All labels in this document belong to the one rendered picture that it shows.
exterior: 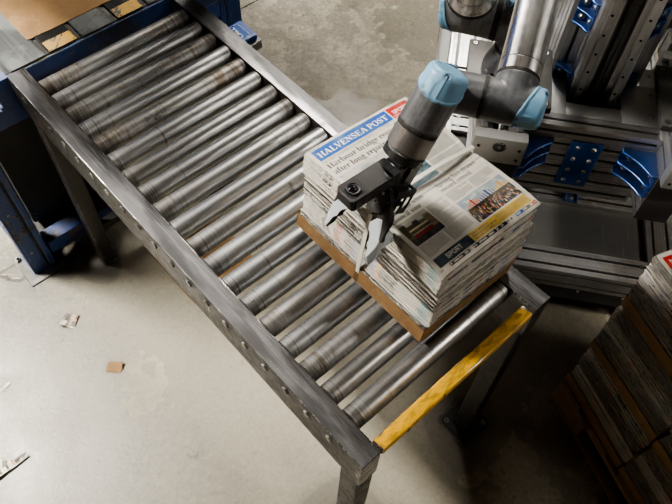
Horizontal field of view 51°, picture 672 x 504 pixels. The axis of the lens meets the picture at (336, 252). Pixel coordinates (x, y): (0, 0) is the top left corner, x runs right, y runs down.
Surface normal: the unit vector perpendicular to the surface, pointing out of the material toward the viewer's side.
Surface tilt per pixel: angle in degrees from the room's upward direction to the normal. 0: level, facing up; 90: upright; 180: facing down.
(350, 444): 0
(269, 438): 0
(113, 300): 0
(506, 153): 90
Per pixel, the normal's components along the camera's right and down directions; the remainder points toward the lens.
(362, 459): 0.03, -0.54
